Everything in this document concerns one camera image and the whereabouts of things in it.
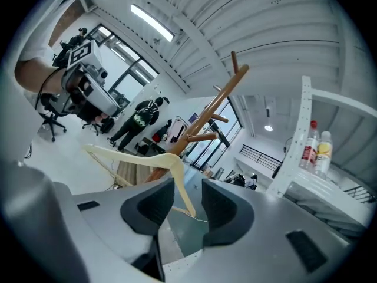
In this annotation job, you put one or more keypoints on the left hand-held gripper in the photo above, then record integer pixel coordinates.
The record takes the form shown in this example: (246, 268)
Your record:
(84, 55)

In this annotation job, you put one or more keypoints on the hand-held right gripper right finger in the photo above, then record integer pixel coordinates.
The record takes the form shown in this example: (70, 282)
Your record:
(265, 240)

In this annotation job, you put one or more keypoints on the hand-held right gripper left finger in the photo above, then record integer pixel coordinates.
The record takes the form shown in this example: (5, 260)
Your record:
(117, 217)

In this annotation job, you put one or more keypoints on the light wooden hanger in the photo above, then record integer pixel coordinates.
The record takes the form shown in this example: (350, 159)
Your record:
(165, 159)

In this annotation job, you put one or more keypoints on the brown wooden coat rack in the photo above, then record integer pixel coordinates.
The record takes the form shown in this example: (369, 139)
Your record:
(238, 74)

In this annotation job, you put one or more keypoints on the person's left forearm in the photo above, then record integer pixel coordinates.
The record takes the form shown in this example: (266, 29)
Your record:
(35, 75)

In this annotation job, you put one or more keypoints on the person's left hand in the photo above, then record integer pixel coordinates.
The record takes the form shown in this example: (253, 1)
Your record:
(84, 85)

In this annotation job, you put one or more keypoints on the black framed window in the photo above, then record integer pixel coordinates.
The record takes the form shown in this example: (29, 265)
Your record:
(126, 78)

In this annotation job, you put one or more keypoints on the black office chair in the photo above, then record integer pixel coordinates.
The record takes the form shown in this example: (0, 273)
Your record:
(48, 106)

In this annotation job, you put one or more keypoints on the red and black bag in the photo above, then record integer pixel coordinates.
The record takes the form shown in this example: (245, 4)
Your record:
(159, 136)

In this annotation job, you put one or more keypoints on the black railing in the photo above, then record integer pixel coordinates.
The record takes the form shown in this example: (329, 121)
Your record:
(259, 156)

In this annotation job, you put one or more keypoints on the person's grey shirt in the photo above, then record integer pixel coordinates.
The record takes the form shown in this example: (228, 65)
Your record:
(38, 40)

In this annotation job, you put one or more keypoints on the long ceiling light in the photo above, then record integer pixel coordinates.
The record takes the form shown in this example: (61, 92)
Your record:
(153, 22)

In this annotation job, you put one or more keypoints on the red cap bottle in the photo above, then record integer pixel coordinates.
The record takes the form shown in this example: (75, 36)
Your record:
(309, 152)

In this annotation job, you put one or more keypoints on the black framed glass door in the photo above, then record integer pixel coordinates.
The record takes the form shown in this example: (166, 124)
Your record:
(212, 152)

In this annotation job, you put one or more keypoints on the yellow label bottle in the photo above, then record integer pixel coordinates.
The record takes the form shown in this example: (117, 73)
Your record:
(323, 155)

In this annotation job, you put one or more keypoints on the round ceiling light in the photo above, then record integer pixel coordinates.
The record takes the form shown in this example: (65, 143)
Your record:
(268, 128)

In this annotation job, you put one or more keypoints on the white shelf unit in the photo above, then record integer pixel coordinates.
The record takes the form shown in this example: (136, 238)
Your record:
(304, 99)

